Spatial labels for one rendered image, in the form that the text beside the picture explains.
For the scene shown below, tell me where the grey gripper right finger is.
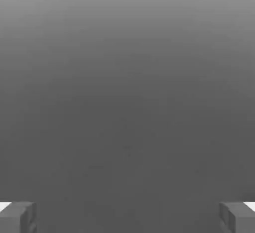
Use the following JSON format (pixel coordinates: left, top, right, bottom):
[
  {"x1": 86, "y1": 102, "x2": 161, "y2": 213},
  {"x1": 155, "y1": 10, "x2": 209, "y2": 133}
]
[{"x1": 218, "y1": 201, "x2": 255, "y2": 233}]

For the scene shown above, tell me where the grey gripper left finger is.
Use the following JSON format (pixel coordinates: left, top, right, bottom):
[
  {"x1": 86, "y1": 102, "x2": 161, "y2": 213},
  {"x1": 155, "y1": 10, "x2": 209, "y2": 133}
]
[{"x1": 0, "y1": 201, "x2": 38, "y2": 233}]

